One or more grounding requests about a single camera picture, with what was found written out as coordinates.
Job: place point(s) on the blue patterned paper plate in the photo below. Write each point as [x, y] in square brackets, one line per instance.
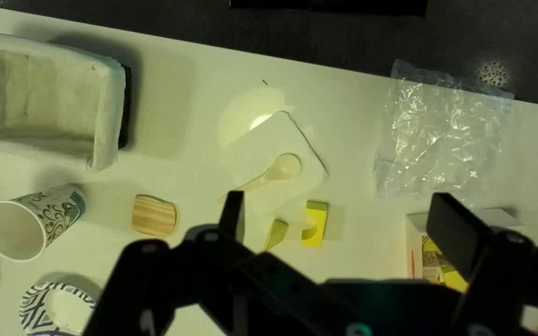
[32, 306]

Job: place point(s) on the patterned paper cup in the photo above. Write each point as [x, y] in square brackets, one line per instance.
[38, 217]

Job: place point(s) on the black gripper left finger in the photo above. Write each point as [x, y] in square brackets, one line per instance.
[232, 215]

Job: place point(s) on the clear plastic bag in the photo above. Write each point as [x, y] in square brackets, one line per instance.
[437, 131]

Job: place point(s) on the yellow block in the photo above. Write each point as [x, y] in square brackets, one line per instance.
[316, 224]
[277, 233]

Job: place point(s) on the small wooden block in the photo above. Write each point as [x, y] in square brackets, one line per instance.
[154, 215]

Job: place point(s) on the small colourful carton box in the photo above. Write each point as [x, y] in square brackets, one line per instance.
[419, 248]

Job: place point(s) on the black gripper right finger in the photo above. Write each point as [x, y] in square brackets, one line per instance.
[462, 233]

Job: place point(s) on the basket with white cloth liner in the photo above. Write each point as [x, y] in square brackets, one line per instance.
[45, 99]

